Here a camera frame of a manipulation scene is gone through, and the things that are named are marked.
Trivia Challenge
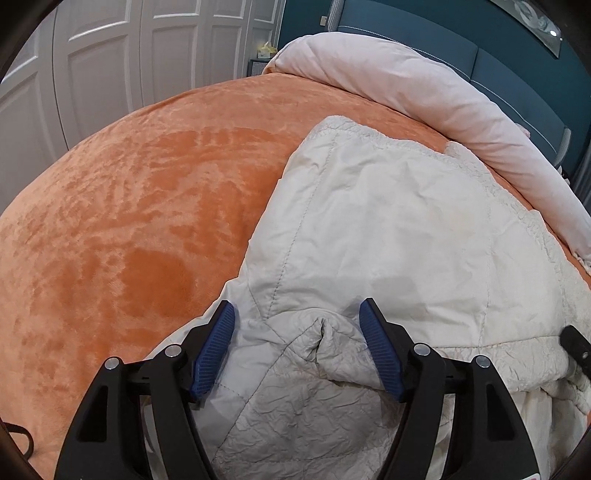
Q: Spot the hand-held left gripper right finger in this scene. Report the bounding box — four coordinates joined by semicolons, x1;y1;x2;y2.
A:
358;298;552;480

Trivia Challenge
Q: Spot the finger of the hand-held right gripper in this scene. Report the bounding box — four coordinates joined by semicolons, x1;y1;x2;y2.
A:
560;325;591;365

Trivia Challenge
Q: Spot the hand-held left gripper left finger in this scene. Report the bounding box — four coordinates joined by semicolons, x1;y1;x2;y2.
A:
54;300;236;480

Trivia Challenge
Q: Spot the white padded jacket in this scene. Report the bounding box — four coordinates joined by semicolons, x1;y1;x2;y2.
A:
145;115;591;480

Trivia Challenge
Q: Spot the orange plush bed blanket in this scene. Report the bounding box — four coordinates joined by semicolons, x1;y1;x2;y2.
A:
0;71;591;467

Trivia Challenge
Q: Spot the pale pink rolled duvet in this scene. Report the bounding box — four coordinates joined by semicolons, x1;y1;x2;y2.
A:
262;33;591;268

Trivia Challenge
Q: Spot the small nightstand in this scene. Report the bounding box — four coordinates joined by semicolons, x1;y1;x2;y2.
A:
249;58;279;77

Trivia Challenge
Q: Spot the blue upholstered headboard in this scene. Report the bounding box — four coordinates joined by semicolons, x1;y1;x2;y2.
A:
323;0;578;178

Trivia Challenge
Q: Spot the white panelled wardrobe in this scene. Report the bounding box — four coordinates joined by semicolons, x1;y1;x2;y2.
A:
0;0;283;208

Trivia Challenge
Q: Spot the black cable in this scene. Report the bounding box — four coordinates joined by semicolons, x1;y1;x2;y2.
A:
7;422;35;464

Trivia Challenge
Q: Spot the curved glass wall decoration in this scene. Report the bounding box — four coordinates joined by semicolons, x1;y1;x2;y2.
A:
489;0;565;59

